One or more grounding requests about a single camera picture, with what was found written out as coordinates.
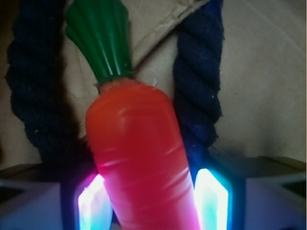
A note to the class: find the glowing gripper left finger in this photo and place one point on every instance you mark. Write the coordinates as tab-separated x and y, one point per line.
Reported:
53	197

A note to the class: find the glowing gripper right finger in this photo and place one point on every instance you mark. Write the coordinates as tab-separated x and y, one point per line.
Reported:
259	193

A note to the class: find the orange toy carrot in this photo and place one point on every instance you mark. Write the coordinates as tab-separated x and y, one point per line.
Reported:
132	129

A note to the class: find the brown paper bag bin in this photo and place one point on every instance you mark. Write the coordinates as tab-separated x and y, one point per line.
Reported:
263	74

